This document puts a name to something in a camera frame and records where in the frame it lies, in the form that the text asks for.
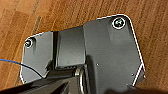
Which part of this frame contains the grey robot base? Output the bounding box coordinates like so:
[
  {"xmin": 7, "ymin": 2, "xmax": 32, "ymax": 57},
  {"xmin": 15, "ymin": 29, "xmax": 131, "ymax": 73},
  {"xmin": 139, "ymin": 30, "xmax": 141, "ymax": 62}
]
[{"xmin": 18, "ymin": 13, "xmax": 147, "ymax": 94}]

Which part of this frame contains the blue cable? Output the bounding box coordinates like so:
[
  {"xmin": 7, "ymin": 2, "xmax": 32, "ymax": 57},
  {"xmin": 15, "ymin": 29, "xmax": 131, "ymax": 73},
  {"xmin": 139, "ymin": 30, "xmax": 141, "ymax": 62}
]
[{"xmin": 0, "ymin": 58, "xmax": 44, "ymax": 80}]

